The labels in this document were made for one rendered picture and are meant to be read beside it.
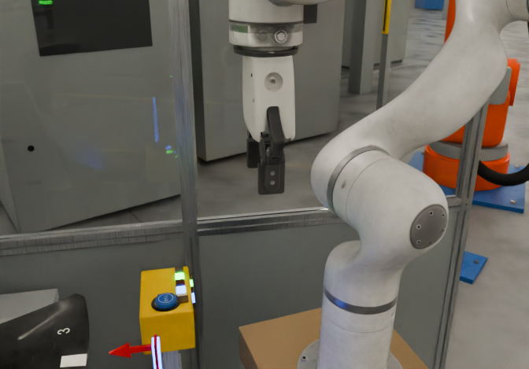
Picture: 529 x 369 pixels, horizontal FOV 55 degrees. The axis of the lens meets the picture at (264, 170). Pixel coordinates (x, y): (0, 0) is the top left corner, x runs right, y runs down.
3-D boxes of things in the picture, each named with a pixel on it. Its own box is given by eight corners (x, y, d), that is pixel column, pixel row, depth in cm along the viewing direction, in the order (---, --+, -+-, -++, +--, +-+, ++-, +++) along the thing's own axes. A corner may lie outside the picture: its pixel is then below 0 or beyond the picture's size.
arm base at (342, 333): (360, 326, 103) (369, 248, 95) (429, 395, 87) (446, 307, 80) (277, 358, 94) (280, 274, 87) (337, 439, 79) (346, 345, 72)
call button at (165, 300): (155, 300, 100) (154, 292, 99) (175, 297, 101) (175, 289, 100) (155, 312, 96) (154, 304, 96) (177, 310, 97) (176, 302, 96)
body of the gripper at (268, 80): (308, 45, 55) (305, 144, 59) (287, 32, 64) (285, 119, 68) (239, 46, 54) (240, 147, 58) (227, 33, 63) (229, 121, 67)
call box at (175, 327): (145, 310, 113) (140, 269, 109) (190, 304, 114) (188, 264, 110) (143, 362, 98) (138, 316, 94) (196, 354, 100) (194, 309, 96)
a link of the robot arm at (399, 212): (366, 262, 91) (381, 135, 81) (445, 325, 76) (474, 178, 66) (308, 279, 86) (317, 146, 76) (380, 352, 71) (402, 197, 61)
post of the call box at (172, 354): (165, 368, 111) (160, 322, 107) (179, 366, 112) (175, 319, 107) (165, 378, 109) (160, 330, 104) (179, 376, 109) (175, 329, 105)
